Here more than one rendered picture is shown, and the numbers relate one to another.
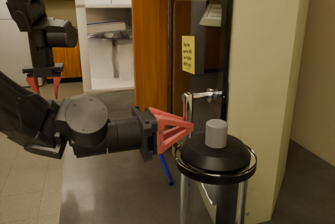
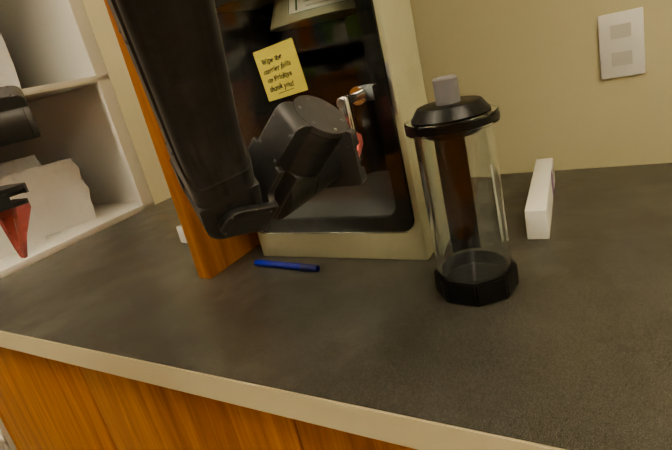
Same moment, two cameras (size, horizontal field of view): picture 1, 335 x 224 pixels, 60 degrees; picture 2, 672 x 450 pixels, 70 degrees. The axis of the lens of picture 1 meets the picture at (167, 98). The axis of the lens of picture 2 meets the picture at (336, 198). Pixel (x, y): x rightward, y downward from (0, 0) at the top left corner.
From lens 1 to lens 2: 0.42 m
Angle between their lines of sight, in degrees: 39
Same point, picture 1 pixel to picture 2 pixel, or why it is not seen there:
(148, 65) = not seen: hidden behind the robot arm
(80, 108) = (308, 109)
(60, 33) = (12, 110)
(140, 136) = (338, 157)
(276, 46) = (404, 14)
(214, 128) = (451, 78)
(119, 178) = (242, 307)
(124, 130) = not seen: hidden behind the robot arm
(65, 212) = (236, 371)
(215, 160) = (475, 103)
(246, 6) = not seen: outside the picture
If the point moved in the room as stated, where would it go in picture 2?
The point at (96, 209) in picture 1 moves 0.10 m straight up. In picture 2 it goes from (271, 340) to (250, 270)
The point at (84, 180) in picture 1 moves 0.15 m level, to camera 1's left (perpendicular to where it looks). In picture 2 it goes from (195, 340) to (82, 410)
